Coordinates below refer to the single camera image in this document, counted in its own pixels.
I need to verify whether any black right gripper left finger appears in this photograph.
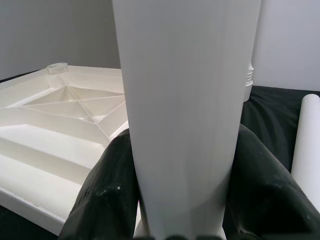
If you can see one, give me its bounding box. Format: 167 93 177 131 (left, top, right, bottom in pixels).
58 129 141 240

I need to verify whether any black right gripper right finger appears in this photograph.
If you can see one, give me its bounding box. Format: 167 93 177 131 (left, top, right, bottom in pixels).
222 123 320 240

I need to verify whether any white plastic table leg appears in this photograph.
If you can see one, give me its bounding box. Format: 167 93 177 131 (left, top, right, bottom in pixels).
111 0 263 240
243 59 256 103
290 94 320 205

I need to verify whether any white plastic children table top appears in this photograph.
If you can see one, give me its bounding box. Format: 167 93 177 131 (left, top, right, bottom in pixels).
0 62 141 237

